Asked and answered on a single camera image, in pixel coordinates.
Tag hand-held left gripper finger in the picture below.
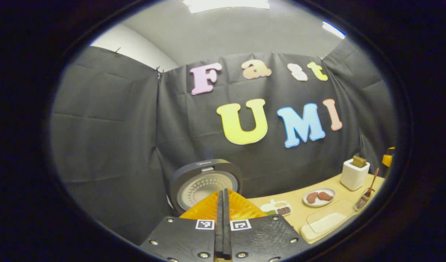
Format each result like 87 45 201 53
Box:
223 188 311 262
140 188 224 262

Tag dark grey rice cooker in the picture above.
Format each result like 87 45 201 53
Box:
167 159 243 215

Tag clear rice container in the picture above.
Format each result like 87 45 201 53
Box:
300 198 358 243

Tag white toaster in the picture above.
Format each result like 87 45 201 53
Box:
340 159 370 191

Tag white divided grain dish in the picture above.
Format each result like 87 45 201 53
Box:
260 199 292 217

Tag white round plate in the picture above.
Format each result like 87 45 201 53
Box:
303 188 336 208

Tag black backdrop cloth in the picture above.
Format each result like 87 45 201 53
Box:
50 38 396 244

